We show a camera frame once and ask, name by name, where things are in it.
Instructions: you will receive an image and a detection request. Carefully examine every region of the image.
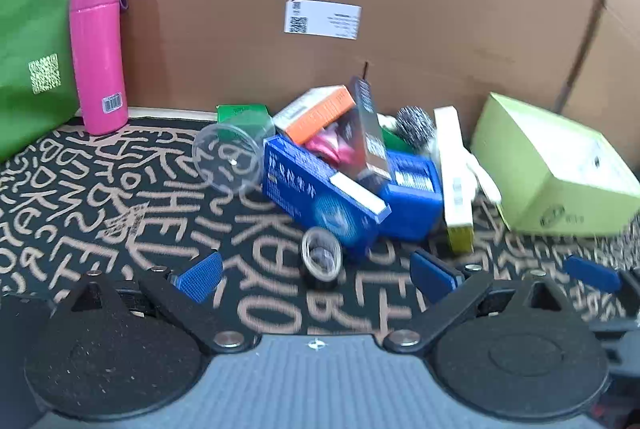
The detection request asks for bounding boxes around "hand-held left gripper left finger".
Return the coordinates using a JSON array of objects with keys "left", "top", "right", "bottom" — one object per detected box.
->
[{"left": 70, "top": 251, "right": 257, "bottom": 355}]

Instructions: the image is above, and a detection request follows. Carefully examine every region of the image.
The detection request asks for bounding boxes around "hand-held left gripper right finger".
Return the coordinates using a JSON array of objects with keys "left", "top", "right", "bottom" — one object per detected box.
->
[{"left": 382, "top": 250, "right": 576, "bottom": 355}]

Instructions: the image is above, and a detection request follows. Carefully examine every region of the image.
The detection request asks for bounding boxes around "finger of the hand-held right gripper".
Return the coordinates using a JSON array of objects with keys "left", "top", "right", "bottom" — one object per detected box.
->
[{"left": 562, "top": 255, "right": 640, "bottom": 325}]

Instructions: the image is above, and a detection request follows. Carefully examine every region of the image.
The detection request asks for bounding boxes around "clear plastic cup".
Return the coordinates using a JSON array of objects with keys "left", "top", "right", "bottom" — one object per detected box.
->
[{"left": 191, "top": 120, "right": 277, "bottom": 194}]

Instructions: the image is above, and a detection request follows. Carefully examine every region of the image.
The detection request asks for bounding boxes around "long white yellow box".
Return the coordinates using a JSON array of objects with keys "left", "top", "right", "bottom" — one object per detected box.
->
[{"left": 434, "top": 105, "right": 475, "bottom": 255}]

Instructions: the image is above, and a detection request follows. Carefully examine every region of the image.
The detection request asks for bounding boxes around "light green box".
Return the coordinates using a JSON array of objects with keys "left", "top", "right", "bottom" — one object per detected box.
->
[{"left": 470, "top": 92, "right": 640, "bottom": 237}]

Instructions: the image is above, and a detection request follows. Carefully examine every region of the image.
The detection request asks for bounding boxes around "black patterned mat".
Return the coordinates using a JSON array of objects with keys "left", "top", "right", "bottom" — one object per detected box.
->
[{"left": 0, "top": 116, "right": 640, "bottom": 345}]

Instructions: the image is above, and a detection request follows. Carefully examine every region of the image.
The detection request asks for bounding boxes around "blue medicine box white label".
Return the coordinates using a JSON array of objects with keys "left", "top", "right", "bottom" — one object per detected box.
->
[{"left": 261, "top": 135, "right": 392, "bottom": 260}]

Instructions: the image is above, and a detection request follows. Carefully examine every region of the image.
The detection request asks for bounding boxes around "steel wool scrubber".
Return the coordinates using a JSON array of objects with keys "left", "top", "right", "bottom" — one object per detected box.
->
[{"left": 395, "top": 105, "right": 437, "bottom": 154}]

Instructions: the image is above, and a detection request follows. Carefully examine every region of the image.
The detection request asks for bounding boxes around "pink plastic item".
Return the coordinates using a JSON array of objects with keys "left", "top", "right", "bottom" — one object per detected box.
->
[{"left": 305, "top": 129, "right": 358, "bottom": 167}]

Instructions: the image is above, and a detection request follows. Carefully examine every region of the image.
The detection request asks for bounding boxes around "small green box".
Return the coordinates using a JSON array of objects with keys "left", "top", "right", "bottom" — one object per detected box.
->
[{"left": 216, "top": 104, "right": 273, "bottom": 130}]

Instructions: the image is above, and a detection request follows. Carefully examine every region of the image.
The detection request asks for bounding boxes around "orange white carton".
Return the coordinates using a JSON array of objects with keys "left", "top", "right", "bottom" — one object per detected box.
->
[{"left": 272, "top": 85, "right": 357, "bottom": 146}]

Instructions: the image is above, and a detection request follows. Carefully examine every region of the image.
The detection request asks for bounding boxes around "pink thermos bottle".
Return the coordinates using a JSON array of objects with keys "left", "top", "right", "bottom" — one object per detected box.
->
[{"left": 69, "top": 0, "right": 130, "bottom": 136}]

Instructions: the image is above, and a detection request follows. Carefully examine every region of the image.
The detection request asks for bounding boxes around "white shipping label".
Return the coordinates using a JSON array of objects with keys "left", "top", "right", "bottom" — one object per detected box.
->
[{"left": 284, "top": 0, "right": 362, "bottom": 40}]

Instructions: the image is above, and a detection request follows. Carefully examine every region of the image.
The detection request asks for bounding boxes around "green fabric bag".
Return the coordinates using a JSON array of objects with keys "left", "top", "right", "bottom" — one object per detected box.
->
[{"left": 0, "top": 0, "right": 81, "bottom": 162}]

